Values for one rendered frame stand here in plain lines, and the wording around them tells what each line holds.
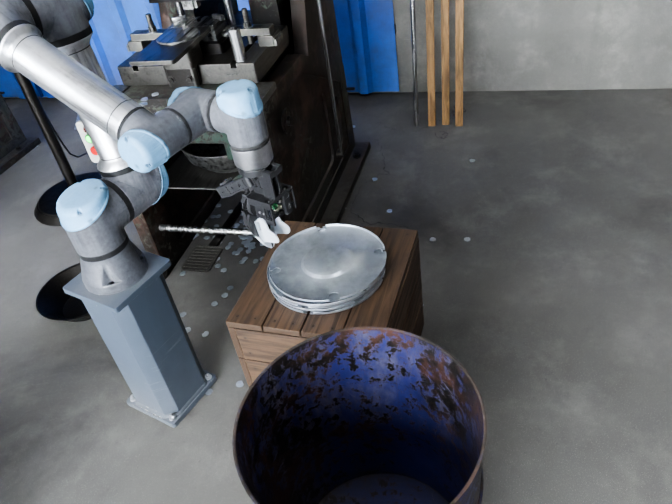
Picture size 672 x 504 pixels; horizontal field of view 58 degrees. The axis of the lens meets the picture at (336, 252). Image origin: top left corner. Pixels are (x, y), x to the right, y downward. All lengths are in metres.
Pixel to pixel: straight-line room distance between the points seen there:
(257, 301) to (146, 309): 0.27
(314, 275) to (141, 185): 0.45
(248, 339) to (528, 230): 1.11
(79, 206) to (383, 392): 0.75
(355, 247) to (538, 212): 0.93
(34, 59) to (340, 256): 0.77
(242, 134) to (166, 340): 0.69
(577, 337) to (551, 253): 0.37
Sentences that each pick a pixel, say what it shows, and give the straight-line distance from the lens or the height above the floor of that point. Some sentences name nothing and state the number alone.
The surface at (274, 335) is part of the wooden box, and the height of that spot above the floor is 0.32.
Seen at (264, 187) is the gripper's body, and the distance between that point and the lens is 1.18.
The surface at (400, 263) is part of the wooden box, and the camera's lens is 1.51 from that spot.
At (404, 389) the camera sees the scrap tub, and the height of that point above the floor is 0.32.
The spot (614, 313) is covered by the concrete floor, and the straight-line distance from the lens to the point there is 1.93.
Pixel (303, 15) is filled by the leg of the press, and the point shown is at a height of 0.71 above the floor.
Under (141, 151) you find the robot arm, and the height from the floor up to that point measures 0.87.
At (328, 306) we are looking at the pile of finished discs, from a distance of 1.39.
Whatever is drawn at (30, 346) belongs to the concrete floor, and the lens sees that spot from 2.23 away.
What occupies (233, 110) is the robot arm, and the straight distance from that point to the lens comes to 1.10.
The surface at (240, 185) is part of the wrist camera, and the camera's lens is 1.21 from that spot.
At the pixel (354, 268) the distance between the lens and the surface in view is 1.46.
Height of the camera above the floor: 1.33
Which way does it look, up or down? 38 degrees down
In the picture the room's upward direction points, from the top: 10 degrees counter-clockwise
